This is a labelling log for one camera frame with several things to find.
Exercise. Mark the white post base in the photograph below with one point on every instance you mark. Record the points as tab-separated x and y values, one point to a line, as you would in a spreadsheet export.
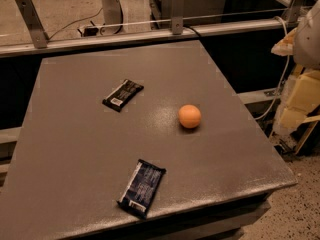
112	12

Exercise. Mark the horizontal metal rail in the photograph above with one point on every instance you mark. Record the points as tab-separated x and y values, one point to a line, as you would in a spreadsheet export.
143	38

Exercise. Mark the metal rail bracket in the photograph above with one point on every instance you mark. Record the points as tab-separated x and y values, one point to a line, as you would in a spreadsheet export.
292	12
177	8
30	16

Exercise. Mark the orange fruit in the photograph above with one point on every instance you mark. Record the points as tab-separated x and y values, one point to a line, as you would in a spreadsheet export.
189	116

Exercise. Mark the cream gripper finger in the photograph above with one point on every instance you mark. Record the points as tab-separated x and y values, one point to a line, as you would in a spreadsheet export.
285	46
303	99

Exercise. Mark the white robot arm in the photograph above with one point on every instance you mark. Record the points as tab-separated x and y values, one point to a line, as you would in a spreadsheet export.
306	53

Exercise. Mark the blue rxbar blueberry wrapper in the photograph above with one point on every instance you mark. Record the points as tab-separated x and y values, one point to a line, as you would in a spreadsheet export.
141	189

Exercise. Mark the black rxbar chocolate wrapper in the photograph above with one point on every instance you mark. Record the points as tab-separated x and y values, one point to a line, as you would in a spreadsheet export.
122	95

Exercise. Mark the yellow wooden frame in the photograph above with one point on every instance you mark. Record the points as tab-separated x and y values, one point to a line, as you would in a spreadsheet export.
306	140

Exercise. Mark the right metal rail bracket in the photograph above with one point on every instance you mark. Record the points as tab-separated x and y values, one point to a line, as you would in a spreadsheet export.
292	12

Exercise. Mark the left metal rail bracket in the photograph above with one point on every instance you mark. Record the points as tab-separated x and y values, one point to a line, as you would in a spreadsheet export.
30	16

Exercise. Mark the middle metal rail bracket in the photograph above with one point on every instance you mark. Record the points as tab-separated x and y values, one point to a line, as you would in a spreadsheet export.
177	8

